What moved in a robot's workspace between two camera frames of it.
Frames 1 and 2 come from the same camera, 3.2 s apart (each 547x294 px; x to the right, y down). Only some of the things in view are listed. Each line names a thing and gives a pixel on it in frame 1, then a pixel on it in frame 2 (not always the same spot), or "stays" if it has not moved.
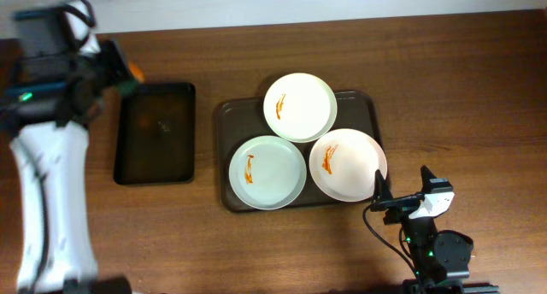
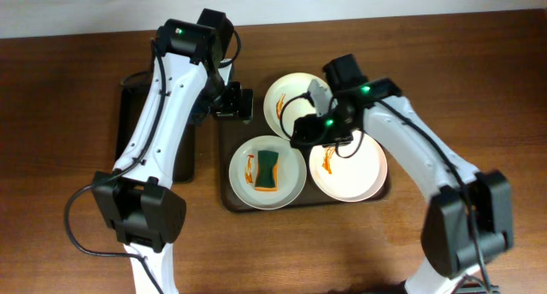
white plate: [343, 165] stays
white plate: [267, 173] stays
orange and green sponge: [137, 72] -> [266, 179]
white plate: [300, 108] stays
